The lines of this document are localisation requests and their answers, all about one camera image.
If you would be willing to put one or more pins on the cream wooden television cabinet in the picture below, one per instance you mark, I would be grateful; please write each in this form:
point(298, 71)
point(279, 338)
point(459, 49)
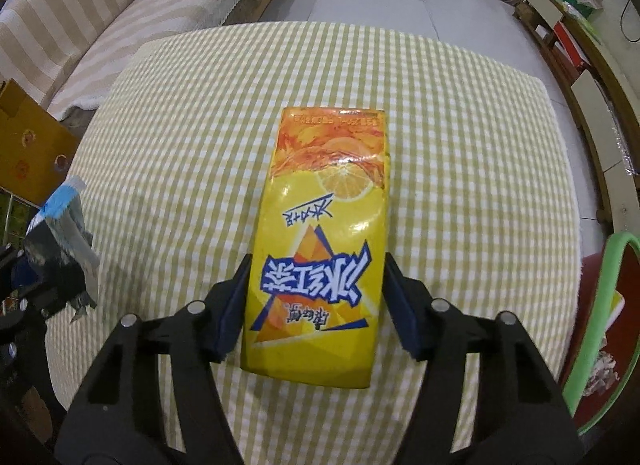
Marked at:
point(585, 90)

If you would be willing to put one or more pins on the beige striped sofa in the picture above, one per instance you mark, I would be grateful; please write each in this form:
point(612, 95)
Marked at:
point(125, 20)

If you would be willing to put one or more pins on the silver blue wrapper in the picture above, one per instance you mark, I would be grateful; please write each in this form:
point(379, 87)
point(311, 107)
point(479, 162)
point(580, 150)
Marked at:
point(65, 230)

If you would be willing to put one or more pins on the red flat box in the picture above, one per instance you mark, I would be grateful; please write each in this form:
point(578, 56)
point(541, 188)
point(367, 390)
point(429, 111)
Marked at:
point(570, 42)

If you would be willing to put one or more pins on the yellow tea carton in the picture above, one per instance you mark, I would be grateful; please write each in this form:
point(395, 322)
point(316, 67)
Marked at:
point(320, 195)

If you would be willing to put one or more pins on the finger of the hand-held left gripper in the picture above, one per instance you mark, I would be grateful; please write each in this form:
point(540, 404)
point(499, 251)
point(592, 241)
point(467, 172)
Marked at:
point(40, 285)

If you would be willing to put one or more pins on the wooden side table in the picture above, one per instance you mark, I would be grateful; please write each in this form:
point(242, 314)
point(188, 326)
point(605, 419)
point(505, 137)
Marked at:
point(30, 155)

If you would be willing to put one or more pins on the green checkered tablecloth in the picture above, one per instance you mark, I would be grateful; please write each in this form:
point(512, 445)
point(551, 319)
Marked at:
point(450, 170)

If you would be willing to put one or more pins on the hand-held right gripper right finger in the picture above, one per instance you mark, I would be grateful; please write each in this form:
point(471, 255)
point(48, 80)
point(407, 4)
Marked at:
point(405, 315)

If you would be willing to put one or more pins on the large red green-rimmed bin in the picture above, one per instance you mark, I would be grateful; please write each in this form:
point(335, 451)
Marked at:
point(592, 325)

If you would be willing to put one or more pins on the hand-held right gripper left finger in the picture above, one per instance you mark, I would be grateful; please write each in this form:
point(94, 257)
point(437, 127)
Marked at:
point(232, 315)

